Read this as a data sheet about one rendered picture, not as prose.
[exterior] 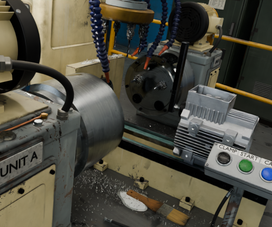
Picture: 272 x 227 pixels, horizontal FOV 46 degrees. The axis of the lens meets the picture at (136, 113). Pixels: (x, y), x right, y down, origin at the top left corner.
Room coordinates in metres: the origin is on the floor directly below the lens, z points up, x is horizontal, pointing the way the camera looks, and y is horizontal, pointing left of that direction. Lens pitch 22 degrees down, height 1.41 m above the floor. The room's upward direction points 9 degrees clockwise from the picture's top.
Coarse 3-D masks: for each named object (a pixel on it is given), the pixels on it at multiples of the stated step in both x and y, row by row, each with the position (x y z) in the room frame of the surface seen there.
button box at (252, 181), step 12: (216, 144) 0.70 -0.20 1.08; (216, 156) 0.67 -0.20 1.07; (240, 156) 0.66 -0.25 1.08; (252, 156) 0.66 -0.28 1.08; (204, 168) 0.66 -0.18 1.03; (216, 168) 0.64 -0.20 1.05; (228, 168) 0.64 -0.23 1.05; (252, 168) 0.64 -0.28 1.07; (228, 180) 0.64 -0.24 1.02; (240, 180) 0.62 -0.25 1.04; (252, 180) 0.61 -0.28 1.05; (264, 180) 0.61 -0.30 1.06; (252, 192) 0.63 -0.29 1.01; (264, 192) 0.60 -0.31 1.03
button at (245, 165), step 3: (240, 162) 0.64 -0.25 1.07; (243, 162) 0.64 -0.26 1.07; (246, 162) 0.64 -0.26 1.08; (249, 162) 0.64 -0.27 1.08; (240, 165) 0.64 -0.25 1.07; (243, 165) 0.64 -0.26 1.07; (246, 165) 0.64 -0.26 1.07; (249, 165) 0.64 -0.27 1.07; (252, 165) 0.64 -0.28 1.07; (240, 168) 0.63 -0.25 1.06; (243, 168) 0.63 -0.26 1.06; (246, 168) 0.63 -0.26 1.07; (249, 168) 0.63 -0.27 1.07; (243, 171) 0.63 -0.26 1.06; (246, 171) 0.63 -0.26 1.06; (249, 171) 0.63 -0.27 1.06
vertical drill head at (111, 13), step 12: (108, 0) 1.01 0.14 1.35; (120, 0) 0.99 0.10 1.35; (132, 0) 1.01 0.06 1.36; (108, 12) 0.97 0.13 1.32; (120, 12) 0.96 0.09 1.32; (132, 12) 0.96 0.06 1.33; (144, 12) 0.98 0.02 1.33; (120, 24) 1.10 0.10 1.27; (132, 24) 0.98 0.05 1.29; (144, 24) 1.00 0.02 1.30
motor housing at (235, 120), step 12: (180, 120) 0.87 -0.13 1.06; (204, 120) 0.86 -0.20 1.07; (228, 120) 0.85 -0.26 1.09; (240, 120) 0.83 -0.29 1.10; (252, 120) 0.84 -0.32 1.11; (180, 132) 0.86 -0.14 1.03; (192, 132) 0.83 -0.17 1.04; (204, 132) 0.82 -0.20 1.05; (216, 132) 0.81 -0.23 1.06; (240, 132) 0.81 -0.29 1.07; (252, 132) 0.81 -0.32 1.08; (180, 144) 0.85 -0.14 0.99; (192, 144) 0.83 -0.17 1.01; (204, 144) 0.82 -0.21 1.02; (240, 144) 0.78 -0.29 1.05; (192, 156) 0.83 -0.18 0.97; (204, 156) 0.82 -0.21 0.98
